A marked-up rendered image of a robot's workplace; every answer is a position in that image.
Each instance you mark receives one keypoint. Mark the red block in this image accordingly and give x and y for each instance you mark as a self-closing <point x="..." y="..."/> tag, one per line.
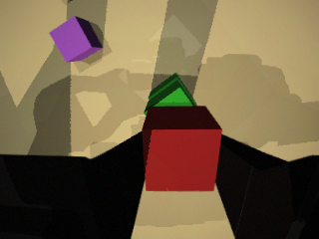
<point x="181" y="148"/>

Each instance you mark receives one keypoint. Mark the purple cube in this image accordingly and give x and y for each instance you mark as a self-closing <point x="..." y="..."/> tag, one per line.
<point x="76" y="39"/>

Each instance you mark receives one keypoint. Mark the green block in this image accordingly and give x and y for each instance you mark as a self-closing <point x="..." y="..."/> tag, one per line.
<point x="173" y="96"/>
<point x="167" y="83"/>

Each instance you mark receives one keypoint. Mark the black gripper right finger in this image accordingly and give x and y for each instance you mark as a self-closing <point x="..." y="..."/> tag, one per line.
<point x="264" y="196"/>

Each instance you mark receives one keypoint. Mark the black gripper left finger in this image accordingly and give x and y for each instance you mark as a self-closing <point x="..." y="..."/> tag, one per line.
<point x="105" y="190"/>

